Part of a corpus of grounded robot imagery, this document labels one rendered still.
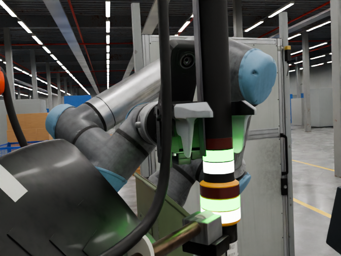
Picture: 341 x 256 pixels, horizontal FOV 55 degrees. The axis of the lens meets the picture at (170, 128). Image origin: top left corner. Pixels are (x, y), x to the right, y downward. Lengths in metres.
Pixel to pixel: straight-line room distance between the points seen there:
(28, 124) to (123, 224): 8.06
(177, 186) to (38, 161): 0.81
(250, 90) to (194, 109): 0.43
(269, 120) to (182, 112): 2.28
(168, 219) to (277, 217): 1.83
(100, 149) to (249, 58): 0.39
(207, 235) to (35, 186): 0.16
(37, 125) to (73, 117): 7.63
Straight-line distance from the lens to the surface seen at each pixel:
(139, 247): 0.27
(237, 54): 0.78
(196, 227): 0.33
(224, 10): 0.37
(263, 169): 2.61
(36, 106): 10.88
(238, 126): 0.38
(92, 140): 0.61
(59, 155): 0.33
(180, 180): 1.09
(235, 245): 0.38
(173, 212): 1.02
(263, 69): 0.77
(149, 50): 2.24
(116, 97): 0.69
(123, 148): 0.57
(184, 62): 0.44
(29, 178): 0.29
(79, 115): 0.66
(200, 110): 0.32
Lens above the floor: 1.49
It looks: 3 degrees down
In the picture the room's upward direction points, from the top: 3 degrees counter-clockwise
